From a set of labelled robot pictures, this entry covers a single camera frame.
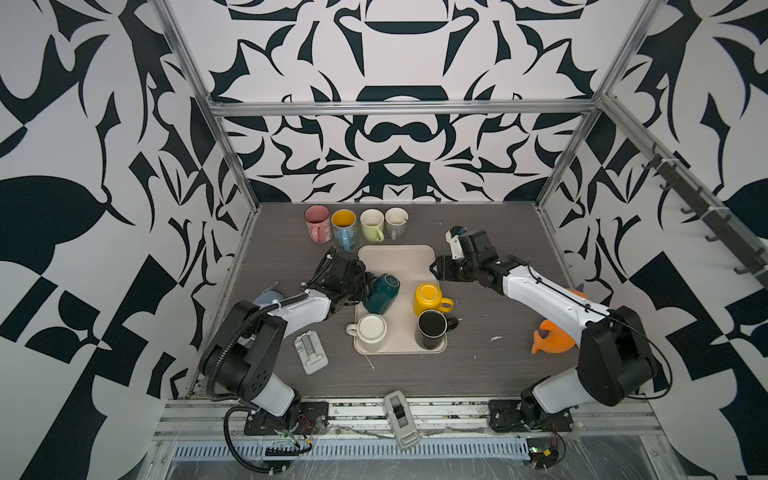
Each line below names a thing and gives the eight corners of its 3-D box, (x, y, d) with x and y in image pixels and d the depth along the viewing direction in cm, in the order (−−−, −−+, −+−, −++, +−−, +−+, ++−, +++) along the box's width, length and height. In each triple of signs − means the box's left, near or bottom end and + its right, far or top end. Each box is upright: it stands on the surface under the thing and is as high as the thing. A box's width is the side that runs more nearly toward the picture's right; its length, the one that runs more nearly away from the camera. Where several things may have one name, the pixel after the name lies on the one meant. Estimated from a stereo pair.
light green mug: (360, 246, 107) (359, 232, 101) (362, 223, 114) (361, 208, 108) (384, 246, 107) (384, 232, 101) (384, 223, 114) (384, 208, 108)
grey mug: (385, 248, 109) (385, 230, 101) (385, 226, 116) (385, 207, 108) (407, 248, 109) (409, 230, 101) (406, 226, 116) (408, 207, 108)
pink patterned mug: (307, 252, 107) (300, 231, 98) (312, 227, 114) (306, 205, 105) (331, 252, 107) (326, 231, 98) (334, 227, 114) (330, 205, 105)
